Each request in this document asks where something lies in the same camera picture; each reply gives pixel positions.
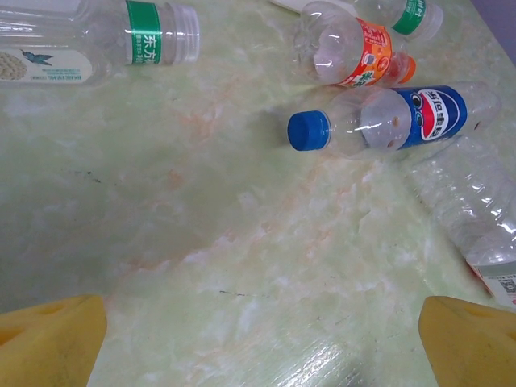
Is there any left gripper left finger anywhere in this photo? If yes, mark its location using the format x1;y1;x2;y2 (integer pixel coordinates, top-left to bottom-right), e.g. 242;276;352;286
0;293;109;387

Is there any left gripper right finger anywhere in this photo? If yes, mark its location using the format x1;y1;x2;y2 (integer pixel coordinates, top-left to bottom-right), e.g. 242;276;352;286
417;295;516;387

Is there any bottle red white label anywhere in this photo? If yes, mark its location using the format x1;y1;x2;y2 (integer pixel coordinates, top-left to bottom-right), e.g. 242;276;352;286
405;136;516;311

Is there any Pepsi bottle blue cap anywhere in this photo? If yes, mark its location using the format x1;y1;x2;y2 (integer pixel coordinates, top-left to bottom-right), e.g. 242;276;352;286
287;81;503;160

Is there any large clear bottle green band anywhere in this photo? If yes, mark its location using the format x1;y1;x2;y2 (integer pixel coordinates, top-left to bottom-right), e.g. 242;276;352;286
0;0;202;86

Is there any clear bottle orange label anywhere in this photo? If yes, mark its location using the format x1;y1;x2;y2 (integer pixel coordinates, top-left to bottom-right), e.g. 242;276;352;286
293;0;417;89

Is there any clear bottle green label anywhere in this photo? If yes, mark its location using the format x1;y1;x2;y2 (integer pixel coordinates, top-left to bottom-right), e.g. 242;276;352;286
354;0;444;44

